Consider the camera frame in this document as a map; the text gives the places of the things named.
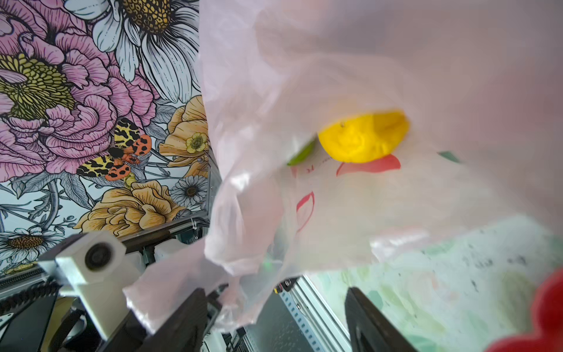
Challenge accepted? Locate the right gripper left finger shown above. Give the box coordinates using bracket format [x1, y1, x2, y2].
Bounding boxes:
[98, 288, 208, 352]

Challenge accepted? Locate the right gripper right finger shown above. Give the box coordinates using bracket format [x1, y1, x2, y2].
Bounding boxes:
[345, 287, 416, 352]

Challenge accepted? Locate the red flower-shaped plate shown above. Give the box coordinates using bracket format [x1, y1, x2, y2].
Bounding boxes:
[486, 269, 562, 352]

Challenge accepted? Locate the yellow lemon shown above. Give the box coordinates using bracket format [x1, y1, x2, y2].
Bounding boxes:
[318, 111, 411, 164]

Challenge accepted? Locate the pink plastic bag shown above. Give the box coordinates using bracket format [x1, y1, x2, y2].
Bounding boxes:
[125, 1, 562, 330]

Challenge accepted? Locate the green lime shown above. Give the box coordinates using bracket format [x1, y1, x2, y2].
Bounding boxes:
[287, 139, 317, 167]

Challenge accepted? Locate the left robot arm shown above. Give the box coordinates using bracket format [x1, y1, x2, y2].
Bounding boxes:
[1, 231, 220, 351]

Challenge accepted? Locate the aluminium front rail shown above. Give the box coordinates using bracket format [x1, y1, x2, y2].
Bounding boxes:
[245, 276, 353, 352]

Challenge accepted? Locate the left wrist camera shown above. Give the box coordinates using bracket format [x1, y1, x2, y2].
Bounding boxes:
[38, 231, 146, 340]

